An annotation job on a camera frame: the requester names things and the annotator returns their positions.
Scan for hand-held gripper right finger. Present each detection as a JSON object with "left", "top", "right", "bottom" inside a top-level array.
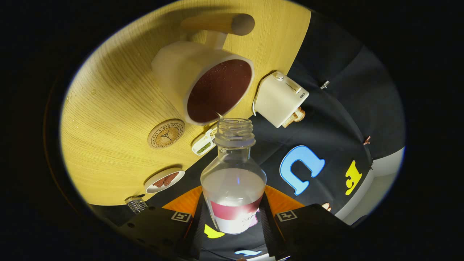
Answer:
[{"left": 258, "top": 185, "right": 352, "bottom": 260}]

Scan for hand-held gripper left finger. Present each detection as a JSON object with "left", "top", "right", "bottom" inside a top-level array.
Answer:
[{"left": 118, "top": 186, "right": 209, "bottom": 260}]

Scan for clear juice bottle red label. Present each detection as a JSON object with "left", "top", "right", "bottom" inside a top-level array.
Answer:
[{"left": 200, "top": 118, "right": 268, "bottom": 235}]

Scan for round cork coaster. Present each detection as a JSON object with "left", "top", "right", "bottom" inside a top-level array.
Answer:
[{"left": 147, "top": 119, "right": 186, "bottom": 149}]

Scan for cream cup with wooden handle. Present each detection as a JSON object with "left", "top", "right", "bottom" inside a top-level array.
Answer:
[{"left": 151, "top": 13, "right": 255, "bottom": 126}]

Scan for white plate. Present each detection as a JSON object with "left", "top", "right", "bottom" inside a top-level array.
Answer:
[{"left": 145, "top": 169, "right": 185, "bottom": 194}]

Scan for white divided dish with beans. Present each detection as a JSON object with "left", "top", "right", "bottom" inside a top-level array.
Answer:
[{"left": 191, "top": 125, "right": 218, "bottom": 156}]

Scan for cream toaster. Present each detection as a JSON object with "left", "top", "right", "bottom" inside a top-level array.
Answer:
[{"left": 254, "top": 71, "right": 310, "bottom": 128}]

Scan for black backdrop cloth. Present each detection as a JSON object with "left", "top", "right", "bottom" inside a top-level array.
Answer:
[{"left": 89, "top": 11, "right": 406, "bottom": 261}]

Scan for wooden table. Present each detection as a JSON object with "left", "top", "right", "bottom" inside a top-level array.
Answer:
[{"left": 60, "top": 0, "right": 312, "bottom": 207}]

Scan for wire mesh holder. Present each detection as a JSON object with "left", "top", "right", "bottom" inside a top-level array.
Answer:
[{"left": 125, "top": 195, "right": 148, "bottom": 214}]

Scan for white toaster cable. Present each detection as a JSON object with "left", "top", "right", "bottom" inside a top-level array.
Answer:
[{"left": 251, "top": 83, "right": 265, "bottom": 116}]

